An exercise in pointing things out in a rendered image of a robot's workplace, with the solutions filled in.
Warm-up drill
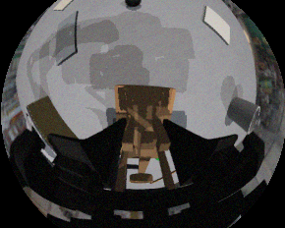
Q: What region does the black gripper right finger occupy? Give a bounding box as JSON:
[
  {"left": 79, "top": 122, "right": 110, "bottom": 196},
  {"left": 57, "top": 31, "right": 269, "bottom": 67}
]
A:
[{"left": 163, "top": 119, "right": 238, "bottom": 187}]

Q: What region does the white flat square plate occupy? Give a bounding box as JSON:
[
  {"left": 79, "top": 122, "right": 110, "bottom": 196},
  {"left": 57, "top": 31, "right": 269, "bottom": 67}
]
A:
[{"left": 202, "top": 6, "right": 230, "bottom": 45}]

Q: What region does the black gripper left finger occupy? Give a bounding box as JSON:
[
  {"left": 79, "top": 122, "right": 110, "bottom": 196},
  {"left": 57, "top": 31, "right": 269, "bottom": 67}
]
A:
[{"left": 48, "top": 118, "right": 127, "bottom": 190}]

